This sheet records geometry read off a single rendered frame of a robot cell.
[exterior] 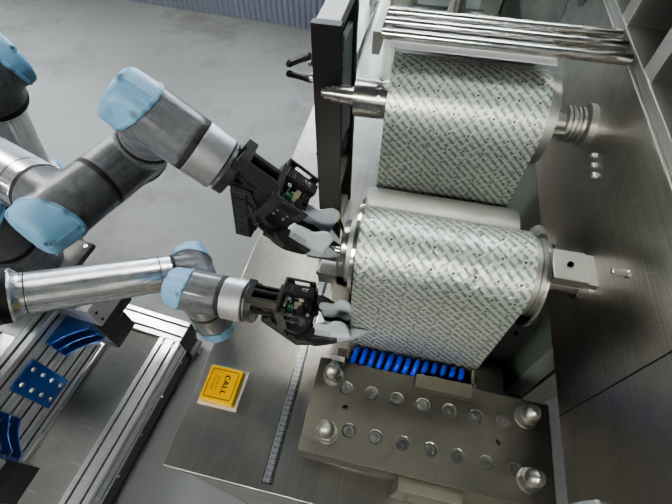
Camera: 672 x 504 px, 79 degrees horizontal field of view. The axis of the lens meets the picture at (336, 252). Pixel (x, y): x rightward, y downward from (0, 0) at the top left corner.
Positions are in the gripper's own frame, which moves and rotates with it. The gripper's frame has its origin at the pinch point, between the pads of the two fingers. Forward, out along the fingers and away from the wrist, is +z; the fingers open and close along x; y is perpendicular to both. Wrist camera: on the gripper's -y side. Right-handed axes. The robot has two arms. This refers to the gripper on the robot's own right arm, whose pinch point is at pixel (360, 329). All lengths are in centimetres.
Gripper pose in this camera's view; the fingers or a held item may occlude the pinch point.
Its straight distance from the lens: 72.4
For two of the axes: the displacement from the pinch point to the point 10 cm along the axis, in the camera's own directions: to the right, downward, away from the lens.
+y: 0.0, -5.8, -8.1
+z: 9.8, 1.7, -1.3
